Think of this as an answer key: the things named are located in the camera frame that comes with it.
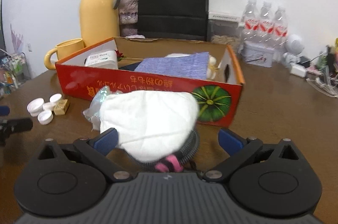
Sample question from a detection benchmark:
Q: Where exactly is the white ribbed bottle cap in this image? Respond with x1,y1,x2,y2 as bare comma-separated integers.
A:
26,98,45,117

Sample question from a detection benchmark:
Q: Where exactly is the iridescent plastic bag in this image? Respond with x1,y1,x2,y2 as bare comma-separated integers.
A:
83,86,122,131

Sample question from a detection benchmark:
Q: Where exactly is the white cloth mask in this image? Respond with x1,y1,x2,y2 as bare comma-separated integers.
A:
99,91,199,163

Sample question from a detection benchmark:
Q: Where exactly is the small white jar lid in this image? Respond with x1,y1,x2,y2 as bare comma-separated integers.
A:
49,93,63,105

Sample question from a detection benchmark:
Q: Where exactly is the small cork block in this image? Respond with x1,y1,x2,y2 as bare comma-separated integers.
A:
53,99,69,116

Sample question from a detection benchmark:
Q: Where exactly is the braided black cable coil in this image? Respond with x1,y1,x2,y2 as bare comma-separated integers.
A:
127,128,201,173

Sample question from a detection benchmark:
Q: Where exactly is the white yellow plush toy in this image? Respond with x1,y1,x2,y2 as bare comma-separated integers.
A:
207,55,217,80

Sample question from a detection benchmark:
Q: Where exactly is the navy blue pouch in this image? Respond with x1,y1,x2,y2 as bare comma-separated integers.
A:
119,62,141,71

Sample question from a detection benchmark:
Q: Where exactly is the purple woven cloth bag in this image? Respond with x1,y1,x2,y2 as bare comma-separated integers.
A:
135,52,209,80

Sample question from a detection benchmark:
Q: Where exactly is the red fabric rose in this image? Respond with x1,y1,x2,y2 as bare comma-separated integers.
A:
115,50,125,61

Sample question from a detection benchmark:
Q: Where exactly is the red cardboard box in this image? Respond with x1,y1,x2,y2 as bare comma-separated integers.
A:
56,37,245,127

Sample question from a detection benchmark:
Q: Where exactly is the yellow ceramic mug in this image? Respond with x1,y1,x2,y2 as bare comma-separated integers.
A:
44,38,85,70

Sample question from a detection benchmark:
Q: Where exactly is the white tin box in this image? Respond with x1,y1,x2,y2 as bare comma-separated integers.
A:
241,41,274,68

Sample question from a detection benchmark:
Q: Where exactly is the white charger adapter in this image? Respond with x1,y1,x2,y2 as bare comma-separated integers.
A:
289,63,307,78

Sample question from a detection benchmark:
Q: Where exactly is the water bottle left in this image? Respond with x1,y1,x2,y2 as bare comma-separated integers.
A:
238,0,259,53

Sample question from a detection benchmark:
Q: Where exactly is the water bottle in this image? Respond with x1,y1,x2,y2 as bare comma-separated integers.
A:
272,6,288,62
257,2,274,47
238,0,259,53

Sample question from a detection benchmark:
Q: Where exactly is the clear seed container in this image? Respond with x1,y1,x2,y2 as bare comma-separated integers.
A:
207,11,241,53

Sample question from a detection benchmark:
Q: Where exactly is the white robot toy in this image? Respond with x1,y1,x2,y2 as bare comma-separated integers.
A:
283,34,304,68

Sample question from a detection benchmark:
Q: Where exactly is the water bottle middle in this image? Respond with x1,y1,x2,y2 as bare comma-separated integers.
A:
257,2,274,47

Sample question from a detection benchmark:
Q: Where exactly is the water bottle right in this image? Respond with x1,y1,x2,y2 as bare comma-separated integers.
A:
272,6,288,62

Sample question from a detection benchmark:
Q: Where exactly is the pink glitter vase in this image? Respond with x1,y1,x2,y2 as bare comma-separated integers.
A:
118,0,138,37

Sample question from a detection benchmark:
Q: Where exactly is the yellow thermos jug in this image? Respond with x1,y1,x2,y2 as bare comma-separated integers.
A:
79,0,121,47

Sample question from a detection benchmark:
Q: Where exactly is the black paper bag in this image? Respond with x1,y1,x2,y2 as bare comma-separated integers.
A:
137,0,209,41

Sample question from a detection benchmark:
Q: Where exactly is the wire shelf rack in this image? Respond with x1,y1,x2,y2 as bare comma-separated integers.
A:
1,49,31,97

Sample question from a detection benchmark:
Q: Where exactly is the tangle of white cables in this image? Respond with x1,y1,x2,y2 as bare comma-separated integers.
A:
306,51,338,99

